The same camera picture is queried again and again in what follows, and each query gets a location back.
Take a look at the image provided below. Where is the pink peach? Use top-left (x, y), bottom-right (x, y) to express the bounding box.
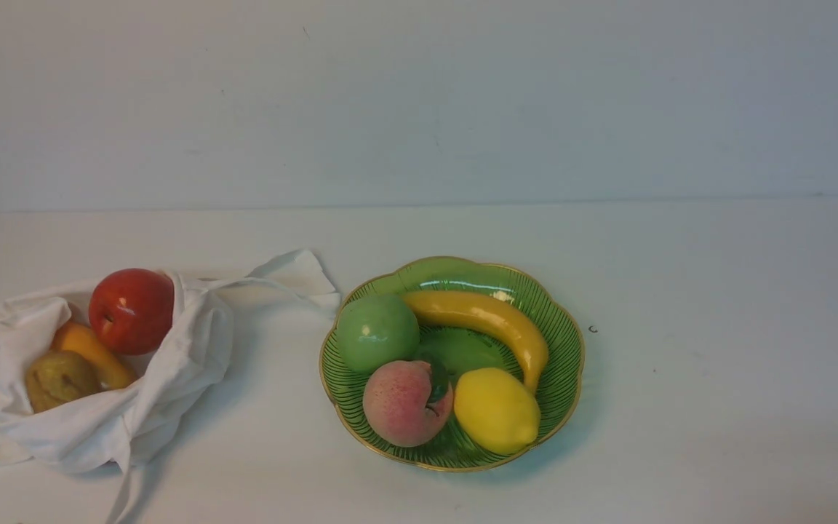
top-left (362, 360), bottom-right (455, 448)

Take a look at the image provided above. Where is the green apple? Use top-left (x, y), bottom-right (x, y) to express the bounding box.
top-left (335, 294), bottom-right (421, 374)

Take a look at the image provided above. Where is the yellow banana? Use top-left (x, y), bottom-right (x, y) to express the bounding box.
top-left (400, 290), bottom-right (549, 394)

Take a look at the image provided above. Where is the green glass fruit plate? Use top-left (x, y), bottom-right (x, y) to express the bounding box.
top-left (319, 256), bottom-right (586, 473)

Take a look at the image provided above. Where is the orange fruit in bag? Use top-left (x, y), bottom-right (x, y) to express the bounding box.
top-left (49, 319), bottom-right (139, 390)

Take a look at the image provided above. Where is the yellow lemon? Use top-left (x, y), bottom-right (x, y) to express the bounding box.
top-left (453, 367), bottom-right (541, 455)

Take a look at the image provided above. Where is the white cloth bag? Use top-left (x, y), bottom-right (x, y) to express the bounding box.
top-left (0, 250), bottom-right (340, 523)

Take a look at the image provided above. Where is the brownish yellow pear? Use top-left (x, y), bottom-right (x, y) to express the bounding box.
top-left (24, 352), bottom-right (102, 413)

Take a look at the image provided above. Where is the red apple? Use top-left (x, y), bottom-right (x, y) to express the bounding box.
top-left (89, 268), bottom-right (175, 356)

